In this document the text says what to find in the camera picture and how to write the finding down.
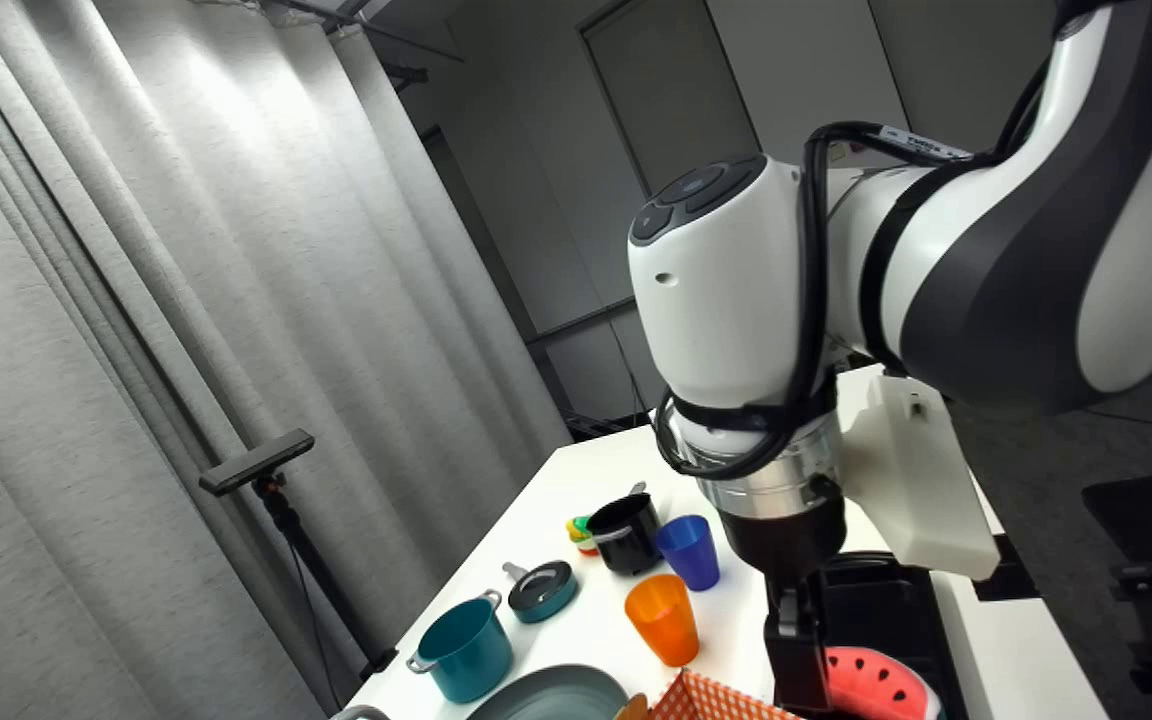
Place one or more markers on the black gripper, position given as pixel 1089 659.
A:
pixel 792 544

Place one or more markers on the watermelon slice plush toy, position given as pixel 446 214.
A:
pixel 881 685

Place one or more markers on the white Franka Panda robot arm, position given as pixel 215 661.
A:
pixel 1001 241

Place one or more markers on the black toy pot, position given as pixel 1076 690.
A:
pixel 625 539

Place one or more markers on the yellow green toy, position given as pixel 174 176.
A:
pixel 582 539

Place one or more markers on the teal toy pot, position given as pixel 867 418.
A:
pixel 466 654

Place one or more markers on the black plastic tray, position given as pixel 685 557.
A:
pixel 896 605

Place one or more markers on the orange plastic cup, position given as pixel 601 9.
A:
pixel 666 625

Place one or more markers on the blue plastic cup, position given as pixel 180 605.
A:
pixel 694 553

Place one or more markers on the grey-teal plate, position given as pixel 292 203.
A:
pixel 548 696

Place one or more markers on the dark teal small bowl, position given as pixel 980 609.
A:
pixel 540 593

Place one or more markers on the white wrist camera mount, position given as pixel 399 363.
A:
pixel 920 482

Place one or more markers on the black camera tripod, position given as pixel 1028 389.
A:
pixel 316 575

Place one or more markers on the black camera bar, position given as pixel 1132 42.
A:
pixel 257 463

